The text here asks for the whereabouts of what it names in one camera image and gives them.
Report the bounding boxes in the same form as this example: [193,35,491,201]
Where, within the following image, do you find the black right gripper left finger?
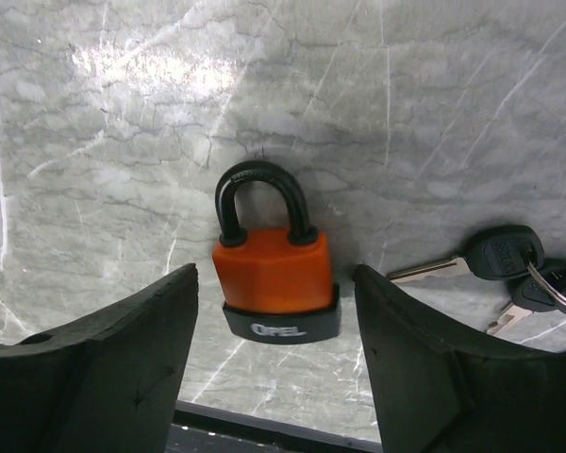
[0,264,198,452]

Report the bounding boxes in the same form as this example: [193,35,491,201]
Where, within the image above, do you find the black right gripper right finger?
[354,264,566,452]

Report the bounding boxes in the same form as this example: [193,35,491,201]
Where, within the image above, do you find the black headed keys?
[387,225,566,336]

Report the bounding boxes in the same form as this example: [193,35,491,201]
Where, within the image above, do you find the orange black padlock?
[212,160,341,345]

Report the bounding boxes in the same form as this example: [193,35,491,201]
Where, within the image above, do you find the aluminium frame rail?
[165,401,383,453]

